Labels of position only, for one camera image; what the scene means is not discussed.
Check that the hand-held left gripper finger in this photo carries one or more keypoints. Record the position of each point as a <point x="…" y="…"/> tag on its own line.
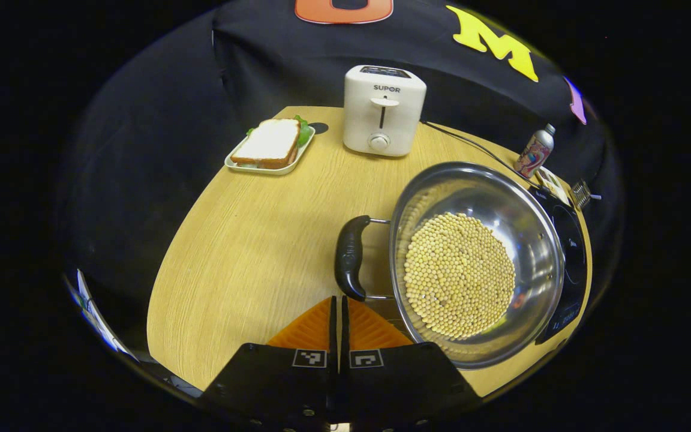
<point x="344" y="327"/>
<point x="333" y="327"/>

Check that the stainless steel pot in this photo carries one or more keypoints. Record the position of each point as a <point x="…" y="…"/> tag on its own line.
<point x="525" y="228"/>

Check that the black induction cooktop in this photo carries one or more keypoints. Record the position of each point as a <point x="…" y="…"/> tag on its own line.
<point x="573" y="258"/>

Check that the pile of yellow soybeans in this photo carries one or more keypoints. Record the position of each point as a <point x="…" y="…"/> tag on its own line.
<point x="459" y="276"/>

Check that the white rectangular sandwich tray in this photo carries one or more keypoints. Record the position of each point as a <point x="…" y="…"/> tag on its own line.
<point x="261" y="168"/>

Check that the sandwich with lettuce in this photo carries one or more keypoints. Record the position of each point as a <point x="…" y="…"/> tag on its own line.
<point x="267" y="143"/>

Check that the white toaster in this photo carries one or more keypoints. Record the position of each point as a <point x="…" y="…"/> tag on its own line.
<point x="384" y="114"/>

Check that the white divided bean tray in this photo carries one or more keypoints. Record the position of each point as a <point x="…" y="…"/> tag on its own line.
<point x="552" y="183"/>

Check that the silver printed drink bottle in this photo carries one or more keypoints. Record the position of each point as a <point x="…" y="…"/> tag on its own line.
<point x="534" y="153"/>

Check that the metal mesh utensil holder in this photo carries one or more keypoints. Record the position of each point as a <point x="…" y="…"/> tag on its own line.
<point x="580" y="193"/>

